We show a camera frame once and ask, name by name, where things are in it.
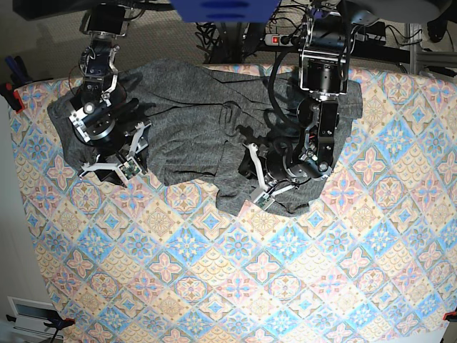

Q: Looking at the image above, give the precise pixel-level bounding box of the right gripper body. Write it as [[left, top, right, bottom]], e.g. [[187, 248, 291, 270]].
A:
[[79, 121, 151, 187]]

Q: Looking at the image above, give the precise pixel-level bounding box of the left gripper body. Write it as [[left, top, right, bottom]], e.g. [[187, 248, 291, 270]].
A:
[[243, 142, 303, 209]]

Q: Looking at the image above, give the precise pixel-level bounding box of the grey t-shirt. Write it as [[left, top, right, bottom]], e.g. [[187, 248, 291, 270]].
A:
[[47, 59, 363, 217]]

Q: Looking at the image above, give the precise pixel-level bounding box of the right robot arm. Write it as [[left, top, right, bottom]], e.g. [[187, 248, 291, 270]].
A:
[[66, 4, 151, 187]]

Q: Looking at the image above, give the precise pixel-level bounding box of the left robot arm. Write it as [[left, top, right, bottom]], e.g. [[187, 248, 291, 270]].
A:
[[246, 1, 353, 210]]

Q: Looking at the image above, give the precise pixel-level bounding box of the patterned tablecloth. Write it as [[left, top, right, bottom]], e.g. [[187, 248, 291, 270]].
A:
[[9, 69, 456, 342]]

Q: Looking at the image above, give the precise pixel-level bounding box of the red black clamp upper left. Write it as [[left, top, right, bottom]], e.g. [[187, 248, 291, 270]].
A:
[[0, 82, 24, 113]]

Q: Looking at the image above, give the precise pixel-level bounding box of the red black clamp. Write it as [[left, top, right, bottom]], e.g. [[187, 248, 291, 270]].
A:
[[0, 82, 24, 113], [6, 315, 75, 332]]

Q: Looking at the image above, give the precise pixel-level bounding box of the red black clamp lower left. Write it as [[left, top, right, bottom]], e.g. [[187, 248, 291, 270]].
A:
[[6, 315, 75, 332]]

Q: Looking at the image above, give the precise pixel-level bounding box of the red clamp lower right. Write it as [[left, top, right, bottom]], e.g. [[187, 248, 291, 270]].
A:
[[443, 310, 457, 323]]

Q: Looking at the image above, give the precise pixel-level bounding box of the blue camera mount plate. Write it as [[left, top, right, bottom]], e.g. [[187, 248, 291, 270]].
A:
[[170, 0, 280, 23]]

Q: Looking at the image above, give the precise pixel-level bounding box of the white wall vent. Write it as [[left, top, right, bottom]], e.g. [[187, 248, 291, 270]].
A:
[[7, 296, 58, 327]]

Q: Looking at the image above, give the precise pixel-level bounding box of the aluminium frame post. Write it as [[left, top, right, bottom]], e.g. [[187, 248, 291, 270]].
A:
[[404, 24, 456, 74]]

